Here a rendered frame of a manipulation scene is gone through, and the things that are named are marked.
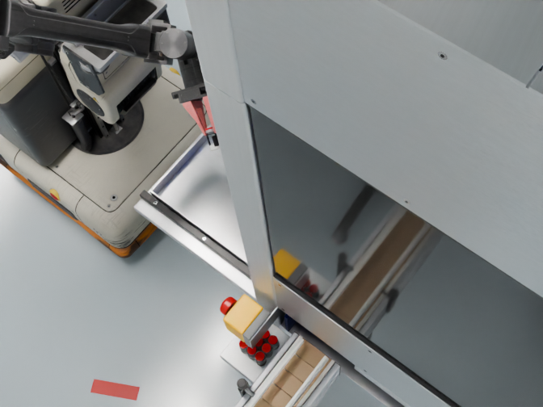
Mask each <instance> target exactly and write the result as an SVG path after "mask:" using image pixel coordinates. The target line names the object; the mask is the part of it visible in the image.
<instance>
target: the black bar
mask: <svg viewBox="0 0 543 407"><path fill-rule="evenodd" d="M140 197H141V198H142V199H143V200H144V201H145V202H147V203H148V204H150V205H151V206H152V207H154V208H155V209H157V210H158V211H159V212H160V213H161V214H163V215H164V216H166V217H167V218H168V219H170V220H171V221H173V222H174V223H175V224H177V225H178V226H179V227H180V228H182V229H183V230H185V231H186V232H187V233H189V234H190V235H192V236H193V237H194V238H195V239H196V240H198V241H199V242H201V243H202V244H203V245H205V246H206V247H208V248H209V249H210V250H211V251H213V252H214V253H215V254H217V255H218V256H220V257H221V258H223V259H224V260H225V261H227V262H228V263H229V264H230V265H231V266H233V267H234V268H236V269H237V270H238V271H240V272H241V273H243V274H244V275H245V276H246V277H248V278H249V279H251V277H250V271H249V267H248V266H247V265H246V264H245V263H243V262H241V261H240V260H239V259H237V258H236V257H234V256H233V255H232V254H231V253H230V252H228V251H227V250H225V249H224V248H222V247H221V246H220V245H218V244H217V243H216V242H215V241H213V240H212V239H211V238H209V237H207V236H206V235H205V234H203V233H202V232H201V231H200V230H199V229H197V228H196V227H194V226H193V225H191V224H190V223H188V222H187V221H186V220H185V219H183V218H182V217H181V216H179V215H178V214H177V213H175V212H173V211H172V210H171V209H169V208H168V207H167V206H166V205H165V204H163V203H162V202H160V201H159V200H157V199H156V198H154V197H153V196H152V195H151V194H150V193H148V192H147V191H145V190H143V192H142V193H140Z"/></svg>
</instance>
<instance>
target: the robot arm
mask: <svg viewBox="0 0 543 407"><path fill-rule="evenodd" d="M54 40H56V41H61V42H67V43H72V44H82V45H87V46H93V47H98V48H107V49H111V50H113V51H116V52H118V53H120V54H122V55H123V56H128V57H137V58H142V59H144V62H148V63H154V64H161V65H173V59H176V60H178V63H179V69H180V72H181V75H182V79H183V84H184V88H185V89H183V90H178V91H175V92H172V93H171V95H172V98H173V99H177V98H179V103H182V104H183V107H184V108H185V109H186V110H187V112H188V113H189V114H190V115H191V117H192V118H193V119H194V120H195V121H196V122H197V124H198V125H199V127H200V130H201V131H202V133H203V134H204V135H205V136H207V133H206V132H205V129H206V128H207V124H206V119H205V115H204V107H203V103H202V100H204V105H205V107H206V110H207V112H208V117H209V119H210V122H211V125H212V127H213V131H214V132H215V133H217V132H216V129H215V125H214V122H213V116H212V112H211V108H210V105H209V101H208V95H207V91H206V88H205V84H204V78H203V74H202V71H201V68H200V62H199V58H198V54H197V51H196V45H195V41H194V37H193V34H192V31H189V30H187V31H183V30H180V29H178V28H176V26H174V25H172V24H169V22H167V21H164V20H158V19H149V21H148V22H147V24H135V23H126V24H121V25H119V24H113V23H105V22H100V21H96V20H92V19H84V18H79V17H75V16H70V15H63V14H58V13H57V9H55V8H52V7H47V6H40V5H36V4H31V3H25V2H16V1H15V0H0V59H3V60H4V59H6V58H7V57H9V56H10V55H11V54H12V53H13V52H14V51H15V52H23V53H29V54H36V55H42V56H49V57H53V52H54V48H55V44H54Z"/></svg>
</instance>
